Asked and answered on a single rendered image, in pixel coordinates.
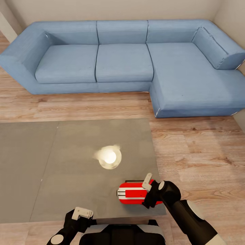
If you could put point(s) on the sofa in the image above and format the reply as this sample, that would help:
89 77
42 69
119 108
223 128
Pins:
188 66

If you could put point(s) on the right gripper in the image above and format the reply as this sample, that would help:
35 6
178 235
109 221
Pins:
150 199

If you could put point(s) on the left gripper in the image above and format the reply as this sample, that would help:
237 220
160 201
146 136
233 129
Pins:
79 225

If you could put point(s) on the coffee table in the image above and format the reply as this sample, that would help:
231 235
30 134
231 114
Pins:
48 168

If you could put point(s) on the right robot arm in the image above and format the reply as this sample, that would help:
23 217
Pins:
186 214

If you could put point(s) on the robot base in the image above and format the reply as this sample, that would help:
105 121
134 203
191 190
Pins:
123 234

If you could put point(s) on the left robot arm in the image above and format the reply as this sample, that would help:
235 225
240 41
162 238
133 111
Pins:
77 220

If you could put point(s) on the radio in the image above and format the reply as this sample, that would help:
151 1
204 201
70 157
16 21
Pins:
132 192

